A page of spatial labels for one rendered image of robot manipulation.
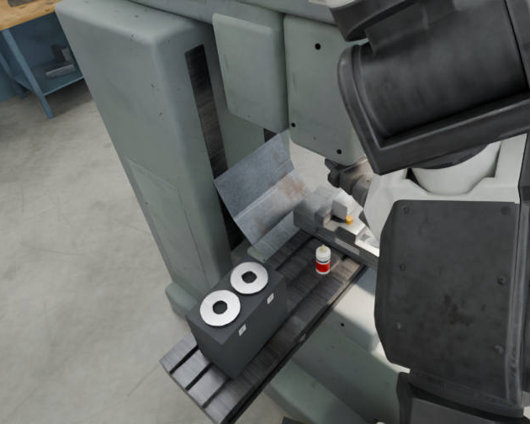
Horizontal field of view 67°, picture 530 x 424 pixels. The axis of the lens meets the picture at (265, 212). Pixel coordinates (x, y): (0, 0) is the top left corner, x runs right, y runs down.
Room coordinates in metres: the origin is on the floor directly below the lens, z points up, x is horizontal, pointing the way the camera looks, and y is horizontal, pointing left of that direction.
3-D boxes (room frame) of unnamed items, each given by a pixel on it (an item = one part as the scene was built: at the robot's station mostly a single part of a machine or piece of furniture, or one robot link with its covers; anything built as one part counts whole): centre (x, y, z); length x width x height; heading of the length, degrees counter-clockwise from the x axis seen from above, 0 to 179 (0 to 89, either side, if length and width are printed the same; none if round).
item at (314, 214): (0.82, -0.26, 0.99); 0.35 x 0.15 x 0.11; 44
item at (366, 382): (0.80, -0.23, 0.43); 0.81 x 0.32 x 0.60; 42
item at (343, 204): (0.84, -0.24, 1.05); 0.06 x 0.05 x 0.06; 134
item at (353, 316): (0.81, -0.21, 0.79); 0.50 x 0.35 x 0.12; 42
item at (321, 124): (0.82, -0.21, 1.47); 0.21 x 0.19 x 0.32; 132
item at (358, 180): (0.73, -0.25, 1.23); 0.13 x 0.12 x 0.10; 112
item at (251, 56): (0.96, -0.08, 1.47); 0.24 x 0.19 x 0.26; 132
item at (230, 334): (0.53, 0.09, 1.03); 0.22 x 0.12 x 0.20; 136
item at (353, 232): (0.80, -0.28, 1.02); 0.15 x 0.06 x 0.04; 134
